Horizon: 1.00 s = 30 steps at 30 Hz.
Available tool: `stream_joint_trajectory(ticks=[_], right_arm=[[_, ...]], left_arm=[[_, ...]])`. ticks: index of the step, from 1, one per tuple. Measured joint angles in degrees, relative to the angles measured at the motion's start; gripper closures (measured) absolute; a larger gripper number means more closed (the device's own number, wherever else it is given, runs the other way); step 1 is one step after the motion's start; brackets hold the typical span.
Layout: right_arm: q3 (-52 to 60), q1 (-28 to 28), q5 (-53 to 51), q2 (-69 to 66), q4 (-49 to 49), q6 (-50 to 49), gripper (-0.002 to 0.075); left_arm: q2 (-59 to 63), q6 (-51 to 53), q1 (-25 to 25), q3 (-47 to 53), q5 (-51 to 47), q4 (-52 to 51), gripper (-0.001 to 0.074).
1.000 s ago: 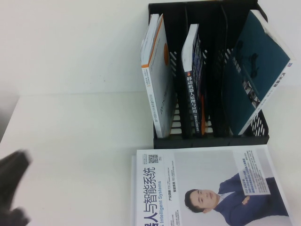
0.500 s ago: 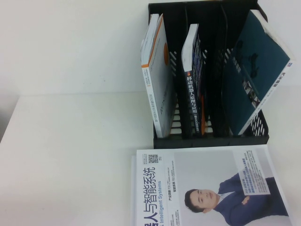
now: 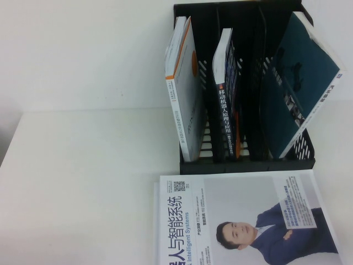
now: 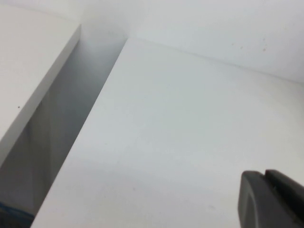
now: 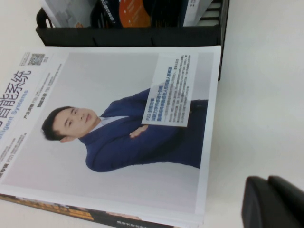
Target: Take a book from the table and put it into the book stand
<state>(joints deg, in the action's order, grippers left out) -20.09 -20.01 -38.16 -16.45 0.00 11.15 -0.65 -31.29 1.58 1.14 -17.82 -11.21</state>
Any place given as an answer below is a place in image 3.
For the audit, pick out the white teal car suspension book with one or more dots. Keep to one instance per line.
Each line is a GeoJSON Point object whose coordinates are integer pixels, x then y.
{"type": "Point", "coordinates": [298, 69]}

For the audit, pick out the white book with orange circle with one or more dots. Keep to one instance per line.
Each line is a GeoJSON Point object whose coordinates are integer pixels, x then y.
{"type": "Point", "coordinates": [187, 96]}

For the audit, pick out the dark blue robotics book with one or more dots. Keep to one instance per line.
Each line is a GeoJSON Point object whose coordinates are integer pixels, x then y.
{"type": "Point", "coordinates": [224, 116]}

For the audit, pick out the black perforated plastic book stand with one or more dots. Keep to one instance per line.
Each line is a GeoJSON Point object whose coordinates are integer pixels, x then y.
{"type": "Point", "coordinates": [248, 165]}

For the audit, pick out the magazine with man in suit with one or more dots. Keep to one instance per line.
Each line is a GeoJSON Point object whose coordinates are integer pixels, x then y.
{"type": "Point", "coordinates": [234, 198]}

